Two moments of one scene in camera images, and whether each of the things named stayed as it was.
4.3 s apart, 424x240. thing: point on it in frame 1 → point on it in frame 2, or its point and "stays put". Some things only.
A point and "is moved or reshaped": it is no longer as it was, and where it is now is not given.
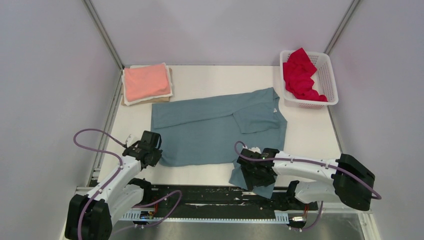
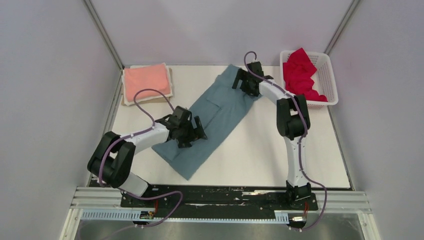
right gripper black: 252,182 → 243,75
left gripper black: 158,156 → 197,133
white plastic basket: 324,79 stays put
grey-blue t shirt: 215,129 is moved or reshaped
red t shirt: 297,72 stays put
